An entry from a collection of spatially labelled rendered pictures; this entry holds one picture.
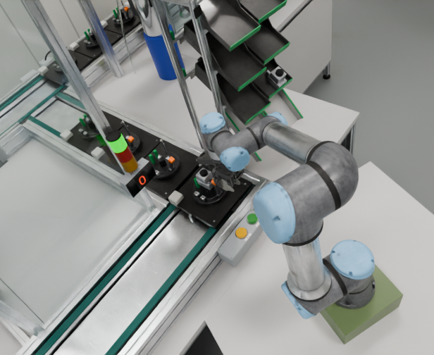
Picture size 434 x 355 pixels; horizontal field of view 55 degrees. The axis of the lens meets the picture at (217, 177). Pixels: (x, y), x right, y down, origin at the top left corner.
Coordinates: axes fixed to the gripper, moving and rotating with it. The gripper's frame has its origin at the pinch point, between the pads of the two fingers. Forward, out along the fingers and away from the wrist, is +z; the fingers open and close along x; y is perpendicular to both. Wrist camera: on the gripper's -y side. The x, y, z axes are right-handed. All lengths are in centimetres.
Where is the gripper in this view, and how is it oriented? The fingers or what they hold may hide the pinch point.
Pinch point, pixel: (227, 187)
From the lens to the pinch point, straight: 150.2
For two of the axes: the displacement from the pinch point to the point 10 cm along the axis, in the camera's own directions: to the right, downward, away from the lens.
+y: 7.7, 3.9, -5.1
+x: 6.1, -6.9, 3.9
